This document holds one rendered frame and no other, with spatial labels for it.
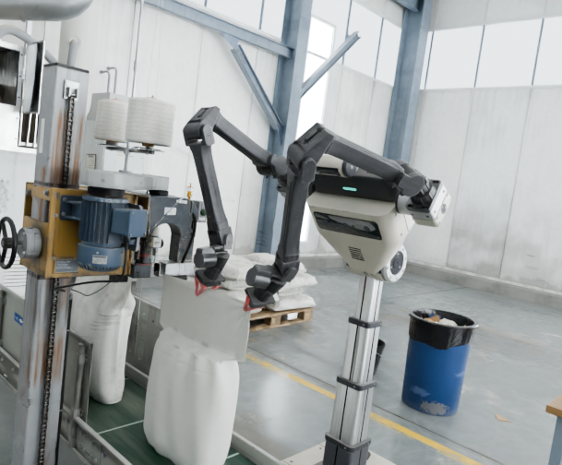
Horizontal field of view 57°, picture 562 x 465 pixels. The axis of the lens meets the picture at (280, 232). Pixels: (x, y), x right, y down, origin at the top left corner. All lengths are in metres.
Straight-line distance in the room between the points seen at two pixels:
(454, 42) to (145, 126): 9.31
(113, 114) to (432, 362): 2.65
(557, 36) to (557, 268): 3.79
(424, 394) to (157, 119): 2.73
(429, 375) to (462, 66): 7.63
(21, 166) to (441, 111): 7.82
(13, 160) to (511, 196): 7.75
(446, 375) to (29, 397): 2.65
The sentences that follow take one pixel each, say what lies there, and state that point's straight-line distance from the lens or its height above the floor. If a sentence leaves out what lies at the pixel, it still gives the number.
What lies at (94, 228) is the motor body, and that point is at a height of 1.23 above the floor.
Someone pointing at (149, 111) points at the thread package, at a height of 1.64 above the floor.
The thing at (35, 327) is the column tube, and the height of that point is 0.84.
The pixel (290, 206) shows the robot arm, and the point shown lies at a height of 1.39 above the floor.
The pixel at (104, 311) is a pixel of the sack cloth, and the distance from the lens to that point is 2.40.
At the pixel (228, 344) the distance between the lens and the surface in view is 1.86.
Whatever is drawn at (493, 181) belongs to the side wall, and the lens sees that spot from 9.90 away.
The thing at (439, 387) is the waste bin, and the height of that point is 0.21.
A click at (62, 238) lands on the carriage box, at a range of 1.95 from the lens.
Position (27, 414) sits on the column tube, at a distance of 2.18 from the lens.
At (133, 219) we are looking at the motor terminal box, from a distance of 1.75.
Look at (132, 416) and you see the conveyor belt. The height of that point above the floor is 0.38.
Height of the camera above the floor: 1.46
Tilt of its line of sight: 6 degrees down
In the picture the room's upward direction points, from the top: 7 degrees clockwise
